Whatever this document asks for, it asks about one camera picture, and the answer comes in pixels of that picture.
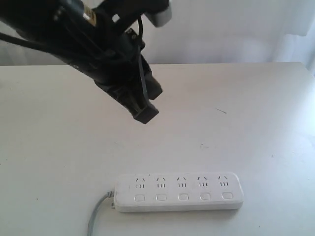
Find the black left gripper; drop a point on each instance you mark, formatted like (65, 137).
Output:
(109, 55)

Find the white sheer curtain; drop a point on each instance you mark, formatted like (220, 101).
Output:
(228, 31)

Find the white five-outlet power strip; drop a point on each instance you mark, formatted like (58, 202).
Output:
(178, 192)

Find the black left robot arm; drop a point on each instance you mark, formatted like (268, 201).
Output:
(39, 27)

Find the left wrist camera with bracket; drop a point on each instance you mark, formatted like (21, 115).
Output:
(158, 12)

